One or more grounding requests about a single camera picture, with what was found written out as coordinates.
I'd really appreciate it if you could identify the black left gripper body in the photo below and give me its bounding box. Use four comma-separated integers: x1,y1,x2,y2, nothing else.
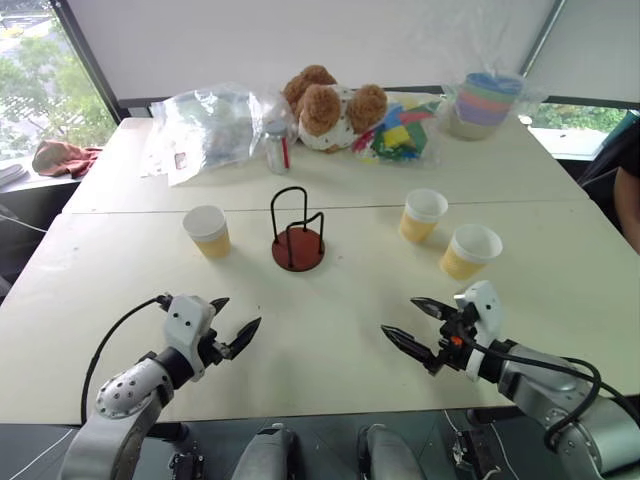
199,327,234,369

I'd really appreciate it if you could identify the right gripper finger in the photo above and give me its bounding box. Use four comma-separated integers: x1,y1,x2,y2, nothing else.
409,296,458,322
380,324,444,374

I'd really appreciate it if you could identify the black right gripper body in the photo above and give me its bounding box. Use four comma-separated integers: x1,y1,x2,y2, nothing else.
437,303,481,374

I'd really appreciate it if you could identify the yellow and white paper cup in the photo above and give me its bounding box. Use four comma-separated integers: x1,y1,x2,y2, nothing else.
398,188,449,245
439,223,503,281
181,204,232,260

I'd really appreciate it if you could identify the dark grey rounded shape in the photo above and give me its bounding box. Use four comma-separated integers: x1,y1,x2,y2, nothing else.
356,423,427,480
231,422,297,480

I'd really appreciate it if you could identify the small bottle with red stripe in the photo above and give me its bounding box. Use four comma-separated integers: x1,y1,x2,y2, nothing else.
264,121,294,175

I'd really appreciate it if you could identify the clear plastic bag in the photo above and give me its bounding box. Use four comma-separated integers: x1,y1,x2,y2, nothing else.
142,82,266,188

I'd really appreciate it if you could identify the bag of colourful blocks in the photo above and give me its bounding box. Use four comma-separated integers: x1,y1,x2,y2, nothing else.
351,97,444,169

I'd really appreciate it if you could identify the bagged stack of colourful bowls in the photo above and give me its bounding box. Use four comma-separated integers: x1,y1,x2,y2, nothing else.
438,63,547,143

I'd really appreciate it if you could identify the brown crumpled cloth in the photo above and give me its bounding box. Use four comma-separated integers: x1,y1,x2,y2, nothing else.
31,139,100,180

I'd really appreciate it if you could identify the brown and white plush bear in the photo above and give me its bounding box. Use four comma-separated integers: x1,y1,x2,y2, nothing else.
282,64,390,153

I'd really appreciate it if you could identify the person's black garment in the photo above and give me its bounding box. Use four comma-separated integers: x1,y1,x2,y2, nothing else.
577,107,640,202

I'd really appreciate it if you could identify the white paper stack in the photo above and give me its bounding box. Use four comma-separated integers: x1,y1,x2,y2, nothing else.
0,163,32,189

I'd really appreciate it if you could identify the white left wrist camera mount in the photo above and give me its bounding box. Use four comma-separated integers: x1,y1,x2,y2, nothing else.
163,294,219,382

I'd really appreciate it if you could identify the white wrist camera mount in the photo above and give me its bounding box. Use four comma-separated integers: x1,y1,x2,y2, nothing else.
453,279,504,384
163,294,219,382

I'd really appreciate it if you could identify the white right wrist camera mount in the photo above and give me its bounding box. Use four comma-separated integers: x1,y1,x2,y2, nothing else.
453,279,504,384

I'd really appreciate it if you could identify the red base black wire holder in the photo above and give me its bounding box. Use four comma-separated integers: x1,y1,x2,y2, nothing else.
270,186,327,273

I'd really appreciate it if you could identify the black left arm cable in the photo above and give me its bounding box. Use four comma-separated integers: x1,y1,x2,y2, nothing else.
79,294,174,426

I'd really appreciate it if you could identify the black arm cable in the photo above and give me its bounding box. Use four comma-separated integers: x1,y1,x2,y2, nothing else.
79,294,174,426
469,341,640,454

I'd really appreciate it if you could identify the black under-table bracket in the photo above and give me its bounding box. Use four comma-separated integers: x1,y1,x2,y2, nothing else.
451,427,502,480
166,451,208,480

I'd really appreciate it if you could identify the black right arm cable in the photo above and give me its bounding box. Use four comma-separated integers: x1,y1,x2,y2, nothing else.
469,341,640,454

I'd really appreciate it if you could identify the black window frame bar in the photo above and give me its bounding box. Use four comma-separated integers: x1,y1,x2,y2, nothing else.
51,0,124,121

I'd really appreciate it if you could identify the grey window frame bar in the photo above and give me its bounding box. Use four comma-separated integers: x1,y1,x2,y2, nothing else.
519,0,570,77

